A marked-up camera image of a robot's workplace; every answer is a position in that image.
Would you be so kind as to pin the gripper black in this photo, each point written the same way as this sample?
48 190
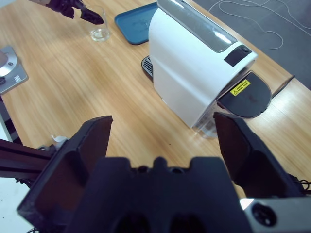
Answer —
60 3

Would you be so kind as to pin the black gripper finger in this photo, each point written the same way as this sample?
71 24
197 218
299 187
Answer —
73 170
252 160

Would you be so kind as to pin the clear drinking glass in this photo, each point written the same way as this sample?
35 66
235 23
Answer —
100 35

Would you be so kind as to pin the grey translucent machine lid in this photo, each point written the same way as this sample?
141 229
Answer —
194 21

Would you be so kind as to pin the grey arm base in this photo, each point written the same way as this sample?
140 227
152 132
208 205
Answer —
9 70

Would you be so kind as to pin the white capsule coffee machine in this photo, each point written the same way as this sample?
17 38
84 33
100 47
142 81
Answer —
184 80

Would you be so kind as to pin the white tape label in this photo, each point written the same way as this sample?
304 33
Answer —
58 139

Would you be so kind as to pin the teal plastic tray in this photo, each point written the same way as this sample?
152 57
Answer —
131 26

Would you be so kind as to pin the clear water tank dark lid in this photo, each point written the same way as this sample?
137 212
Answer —
247 97

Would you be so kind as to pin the drip tray with metal grate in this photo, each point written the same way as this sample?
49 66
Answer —
147 66

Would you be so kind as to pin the black mount post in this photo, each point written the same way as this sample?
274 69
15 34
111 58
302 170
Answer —
22 157

